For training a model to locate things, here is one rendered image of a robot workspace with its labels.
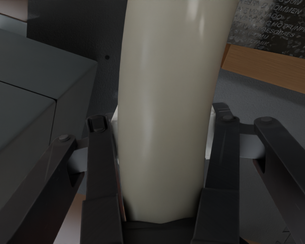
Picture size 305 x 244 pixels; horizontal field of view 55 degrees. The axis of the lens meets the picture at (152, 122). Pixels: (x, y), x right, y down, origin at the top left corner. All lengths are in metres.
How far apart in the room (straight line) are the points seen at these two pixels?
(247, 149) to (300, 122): 1.09
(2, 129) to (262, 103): 0.88
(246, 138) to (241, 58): 0.82
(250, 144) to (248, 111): 1.01
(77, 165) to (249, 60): 0.86
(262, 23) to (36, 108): 0.53
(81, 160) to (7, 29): 1.11
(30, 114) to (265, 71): 0.70
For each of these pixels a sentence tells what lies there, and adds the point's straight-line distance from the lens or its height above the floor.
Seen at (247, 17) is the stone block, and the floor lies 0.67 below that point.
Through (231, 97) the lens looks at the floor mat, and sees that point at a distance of 1.14.
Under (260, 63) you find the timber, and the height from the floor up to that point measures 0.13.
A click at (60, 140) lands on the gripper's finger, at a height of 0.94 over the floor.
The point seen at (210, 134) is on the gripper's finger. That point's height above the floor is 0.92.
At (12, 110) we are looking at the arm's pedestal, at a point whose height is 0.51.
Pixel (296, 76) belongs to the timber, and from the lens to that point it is 1.03.
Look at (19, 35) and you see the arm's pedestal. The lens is 1.23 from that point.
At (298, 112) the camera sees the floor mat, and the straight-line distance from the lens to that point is 1.22.
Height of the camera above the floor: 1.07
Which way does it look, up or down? 63 degrees down
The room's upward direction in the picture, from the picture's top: 165 degrees counter-clockwise
